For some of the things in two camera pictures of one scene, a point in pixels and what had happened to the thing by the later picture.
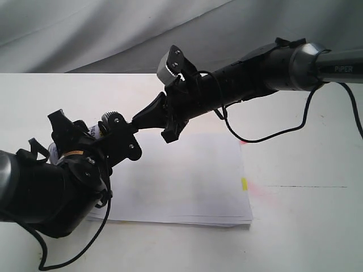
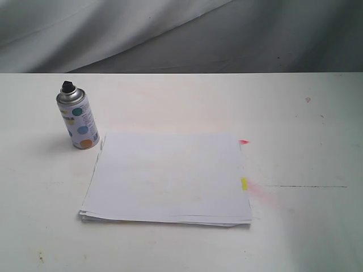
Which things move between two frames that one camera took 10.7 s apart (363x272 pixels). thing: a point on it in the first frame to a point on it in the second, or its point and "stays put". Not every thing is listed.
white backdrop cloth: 130,36 stays put
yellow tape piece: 244,183 stays put
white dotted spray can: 95,130 to 79,119
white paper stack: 193,179 stays put
